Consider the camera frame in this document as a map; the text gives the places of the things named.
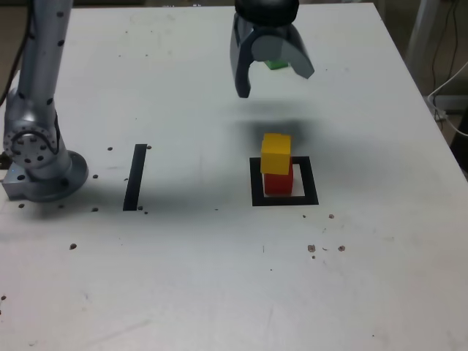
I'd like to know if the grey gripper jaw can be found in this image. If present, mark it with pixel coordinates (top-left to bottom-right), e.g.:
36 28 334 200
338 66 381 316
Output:
252 29 316 80
229 13 257 98

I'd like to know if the green cube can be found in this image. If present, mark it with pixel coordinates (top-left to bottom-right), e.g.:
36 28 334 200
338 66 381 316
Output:
263 58 290 71

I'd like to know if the yellow cube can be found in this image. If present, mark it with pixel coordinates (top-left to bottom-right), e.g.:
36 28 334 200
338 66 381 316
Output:
260 133 293 176

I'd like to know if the red cube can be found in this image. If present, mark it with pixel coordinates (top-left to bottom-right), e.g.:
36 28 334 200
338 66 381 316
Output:
263 164 295 196

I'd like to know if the black tape square outline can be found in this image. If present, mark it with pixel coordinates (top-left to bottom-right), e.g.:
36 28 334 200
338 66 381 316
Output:
249 156 320 208

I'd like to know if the white furniture leg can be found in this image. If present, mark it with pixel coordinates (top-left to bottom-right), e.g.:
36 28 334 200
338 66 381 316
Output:
404 0 453 87

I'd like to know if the black tape strip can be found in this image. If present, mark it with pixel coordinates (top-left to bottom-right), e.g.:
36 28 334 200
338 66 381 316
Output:
123 143 148 212

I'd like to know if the black hanging cable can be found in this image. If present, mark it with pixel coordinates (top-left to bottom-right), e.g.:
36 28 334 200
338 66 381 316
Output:
433 0 460 88

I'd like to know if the white cable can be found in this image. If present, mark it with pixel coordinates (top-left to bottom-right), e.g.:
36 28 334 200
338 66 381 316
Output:
426 60 468 138

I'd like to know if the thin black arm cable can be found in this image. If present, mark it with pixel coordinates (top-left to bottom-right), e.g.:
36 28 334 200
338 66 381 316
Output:
0 0 34 107

